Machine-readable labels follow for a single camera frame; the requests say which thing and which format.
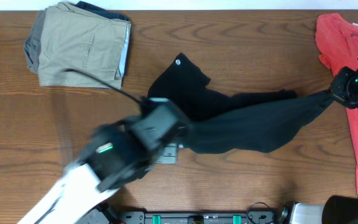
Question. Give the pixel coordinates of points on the black pants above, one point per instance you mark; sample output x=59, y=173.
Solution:
x=261, y=122

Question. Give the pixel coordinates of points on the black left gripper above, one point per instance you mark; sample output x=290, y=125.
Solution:
x=171, y=156

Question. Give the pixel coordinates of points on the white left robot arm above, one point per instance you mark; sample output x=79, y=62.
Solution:
x=116, y=155

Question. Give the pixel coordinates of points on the folded grey garment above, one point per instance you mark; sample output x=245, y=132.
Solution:
x=32, y=45

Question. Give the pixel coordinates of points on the red shirt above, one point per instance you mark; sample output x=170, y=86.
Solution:
x=337, y=41

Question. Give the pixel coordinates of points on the folded khaki pants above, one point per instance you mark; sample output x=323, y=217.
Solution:
x=82, y=49

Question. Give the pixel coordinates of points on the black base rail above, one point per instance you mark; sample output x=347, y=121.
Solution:
x=254, y=216

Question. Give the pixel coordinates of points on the folded dark navy garment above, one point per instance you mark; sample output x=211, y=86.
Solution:
x=100, y=11

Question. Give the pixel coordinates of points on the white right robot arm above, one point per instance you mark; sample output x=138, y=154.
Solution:
x=337, y=209

